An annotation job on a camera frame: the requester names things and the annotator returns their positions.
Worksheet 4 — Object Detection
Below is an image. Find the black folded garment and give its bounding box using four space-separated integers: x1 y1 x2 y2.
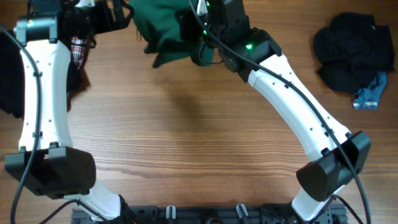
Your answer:
1 32 83 119

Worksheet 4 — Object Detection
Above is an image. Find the green cloth garment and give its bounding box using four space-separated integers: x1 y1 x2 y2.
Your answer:
129 0 215 68

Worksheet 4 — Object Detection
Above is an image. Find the blue denim garment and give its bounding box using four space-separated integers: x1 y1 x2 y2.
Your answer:
353 71 387 110

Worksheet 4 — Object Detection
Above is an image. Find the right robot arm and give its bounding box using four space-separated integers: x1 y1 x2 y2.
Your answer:
189 1 371 223

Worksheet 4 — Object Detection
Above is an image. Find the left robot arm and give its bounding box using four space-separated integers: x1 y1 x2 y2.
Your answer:
5 1 137 223

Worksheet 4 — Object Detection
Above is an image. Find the red plaid shirt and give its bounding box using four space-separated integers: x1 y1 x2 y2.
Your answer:
71 36 87 70

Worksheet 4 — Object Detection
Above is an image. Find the black crumpled garment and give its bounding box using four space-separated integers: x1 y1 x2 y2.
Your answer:
313 12 396 95

